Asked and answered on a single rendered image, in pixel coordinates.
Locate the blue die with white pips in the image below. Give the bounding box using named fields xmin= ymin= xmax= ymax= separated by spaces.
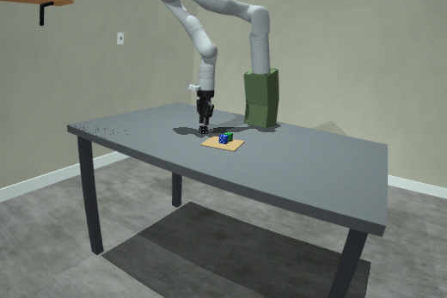
xmin=219 ymin=134 xmax=229 ymax=144

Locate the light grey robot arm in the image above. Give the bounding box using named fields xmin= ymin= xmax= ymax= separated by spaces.
xmin=162 ymin=0 xmax=270 ymax=91

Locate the beige square mat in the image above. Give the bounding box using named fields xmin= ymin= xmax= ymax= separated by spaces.
xmin=200 ymin=136 xmax=244 ymax=152

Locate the green die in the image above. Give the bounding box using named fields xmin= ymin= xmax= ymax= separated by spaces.
xmin=224 ymin=132 xmax=233 ymax=141

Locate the black die with white pips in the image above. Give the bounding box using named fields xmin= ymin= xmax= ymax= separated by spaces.
xmin=199 ymin=125 xmax=208 ymax=134

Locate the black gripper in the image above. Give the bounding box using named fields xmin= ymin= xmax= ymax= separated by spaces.
xmin=197 ymin=90 xmax=214 ymax=126

